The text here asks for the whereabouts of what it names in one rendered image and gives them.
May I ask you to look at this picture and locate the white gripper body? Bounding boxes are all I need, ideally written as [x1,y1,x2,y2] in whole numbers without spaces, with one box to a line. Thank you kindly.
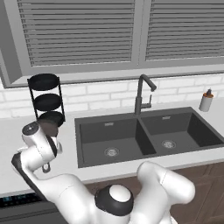
[55,141,64,155]

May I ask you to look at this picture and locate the dark brown pan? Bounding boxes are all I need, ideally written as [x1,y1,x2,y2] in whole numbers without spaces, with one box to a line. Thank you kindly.
[38,120,61,174]

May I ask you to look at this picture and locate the dark grey double sink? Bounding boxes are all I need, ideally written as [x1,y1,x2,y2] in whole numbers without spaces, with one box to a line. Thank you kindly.
[73,106,224,169]

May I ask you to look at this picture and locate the dark dishwasher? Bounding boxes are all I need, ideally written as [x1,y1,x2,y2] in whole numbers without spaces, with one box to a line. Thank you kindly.
[0,191,69,224]

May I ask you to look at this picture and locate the dark grey tap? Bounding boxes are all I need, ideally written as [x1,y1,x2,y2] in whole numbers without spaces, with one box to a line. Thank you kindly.
[134,73,158,116]

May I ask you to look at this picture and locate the grey window blind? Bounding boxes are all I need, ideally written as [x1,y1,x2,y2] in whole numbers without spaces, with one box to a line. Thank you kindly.
[17,0,137,67]
[144,0,224,62]

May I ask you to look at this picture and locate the brown cupboard door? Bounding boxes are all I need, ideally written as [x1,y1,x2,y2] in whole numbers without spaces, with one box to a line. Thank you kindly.
[170,162,224,224]

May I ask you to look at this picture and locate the white soap dispenser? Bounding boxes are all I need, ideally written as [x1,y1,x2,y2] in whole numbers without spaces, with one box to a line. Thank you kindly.
[198,87,215,113]

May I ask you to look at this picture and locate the black three-tier wire stand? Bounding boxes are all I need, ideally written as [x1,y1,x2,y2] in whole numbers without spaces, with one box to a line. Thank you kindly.
[27,73,66,129]

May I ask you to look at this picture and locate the grey window frame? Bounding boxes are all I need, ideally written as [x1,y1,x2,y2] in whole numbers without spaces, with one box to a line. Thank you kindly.
[0,0,224,89]

